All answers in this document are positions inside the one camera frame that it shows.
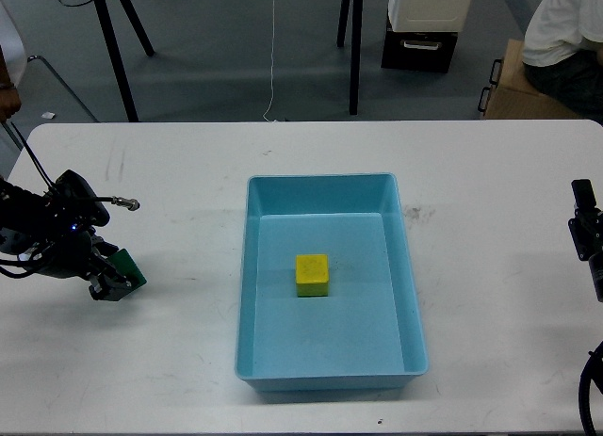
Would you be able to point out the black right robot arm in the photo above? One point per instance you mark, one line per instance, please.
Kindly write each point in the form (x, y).
(585, 227)

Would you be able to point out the black drawer box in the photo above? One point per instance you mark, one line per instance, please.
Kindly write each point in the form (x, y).
(418, 51)

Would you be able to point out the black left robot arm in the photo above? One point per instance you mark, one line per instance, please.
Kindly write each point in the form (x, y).
(55, 235)

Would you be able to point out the black tripod leg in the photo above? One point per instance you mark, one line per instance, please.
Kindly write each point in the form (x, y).
(355, 59)
(342, 22)
(115, 57)
(138, 27)

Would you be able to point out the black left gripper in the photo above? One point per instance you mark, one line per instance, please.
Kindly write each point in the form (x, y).
(76, 254)

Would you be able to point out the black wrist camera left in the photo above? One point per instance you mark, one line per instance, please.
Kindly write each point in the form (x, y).
(73, 195)

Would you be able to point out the white chair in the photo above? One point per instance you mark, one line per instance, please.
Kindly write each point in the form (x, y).
(17, 59)

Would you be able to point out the seated person white shirt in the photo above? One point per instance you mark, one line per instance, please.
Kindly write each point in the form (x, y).
(562, 54)

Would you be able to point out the green foam block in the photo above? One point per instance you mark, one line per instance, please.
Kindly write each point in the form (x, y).
(126, 266)

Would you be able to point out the light blue plastic bin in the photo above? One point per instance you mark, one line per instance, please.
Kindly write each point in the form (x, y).
(367, 333)

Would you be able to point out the black tripod leg rear centre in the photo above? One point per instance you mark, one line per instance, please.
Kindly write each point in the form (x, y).
(342, 22)

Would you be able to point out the cardboard box with handles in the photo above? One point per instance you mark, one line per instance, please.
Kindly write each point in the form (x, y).
(510, 96)

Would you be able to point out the yellow foam block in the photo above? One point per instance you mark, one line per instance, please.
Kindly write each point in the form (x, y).
(312, 275)

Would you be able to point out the black tripod leg inner left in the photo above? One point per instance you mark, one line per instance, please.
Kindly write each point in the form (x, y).
(138, 27)

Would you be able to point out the white storage box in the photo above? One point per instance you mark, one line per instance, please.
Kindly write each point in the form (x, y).
(425, 16)

